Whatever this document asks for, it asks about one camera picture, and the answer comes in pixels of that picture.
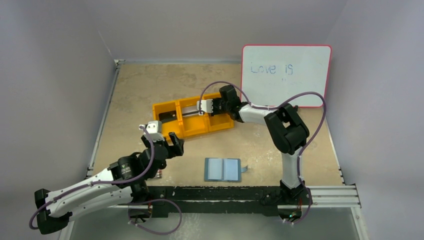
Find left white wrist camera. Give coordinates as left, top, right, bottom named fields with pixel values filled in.
left=138, top=120, right=165, bottom=142

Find purple cable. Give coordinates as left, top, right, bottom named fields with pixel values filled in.
left=127, top=198, right=183, bottom=235
left=281, top=188, right=315, bottom=227
left=199, top=81, right=328, bottom=186
left=28, top=125, right=156, bottom=230

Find blue card holder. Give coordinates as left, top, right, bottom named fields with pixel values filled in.
left=204, top=157, right=249, bottom=183

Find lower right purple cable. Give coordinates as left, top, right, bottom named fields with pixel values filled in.
left=281, top=188, right=315, bottom=227

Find yellow bin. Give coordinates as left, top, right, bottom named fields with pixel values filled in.
left=152, top=100, right=184, bottom=141
left=200, top=113, right=235, bottom=135
left=177, top=96, right=204, bottom=138

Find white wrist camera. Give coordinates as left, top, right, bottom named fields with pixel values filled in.
left=138, top=120, right=165, bottom=142
left=196, top=99, right=214, bottom=116

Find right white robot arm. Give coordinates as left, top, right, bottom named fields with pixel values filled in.
left=198, top=85, right=310, bottom=204

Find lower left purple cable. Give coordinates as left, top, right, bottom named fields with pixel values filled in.
left=127, top=198, right=183, bottom=235

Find marker pen pack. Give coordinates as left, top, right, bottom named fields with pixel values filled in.
left=156, top=169, right=163, bottom=179

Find silver card in bin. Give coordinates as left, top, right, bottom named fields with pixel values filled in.
left=181, top=105, right=199, bottom=117

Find middle yellow bin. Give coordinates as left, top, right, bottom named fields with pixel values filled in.
left=177, top=96, right=204, bottom=138

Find right yellow bin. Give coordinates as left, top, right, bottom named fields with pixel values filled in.
left=200, top=113, right=235, bottom=135

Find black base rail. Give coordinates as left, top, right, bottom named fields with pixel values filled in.
left=130, top=186, right=312, bottom=219

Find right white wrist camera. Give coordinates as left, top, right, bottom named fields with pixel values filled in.
left=196, top=99, right=214, bottom=116

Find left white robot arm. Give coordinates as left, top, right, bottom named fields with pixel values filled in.
left=28, top=132, right=185, bottom=235

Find black card in bin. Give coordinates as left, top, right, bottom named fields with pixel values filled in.
left=158, top=111, right=177, bottom=124

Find pink framed whiteboard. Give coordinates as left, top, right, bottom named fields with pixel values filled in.
left=240, top=44, right=333, bottom=106

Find left yellow bin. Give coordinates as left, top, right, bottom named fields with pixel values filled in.
left=152, top=100, right=184, bottom=141

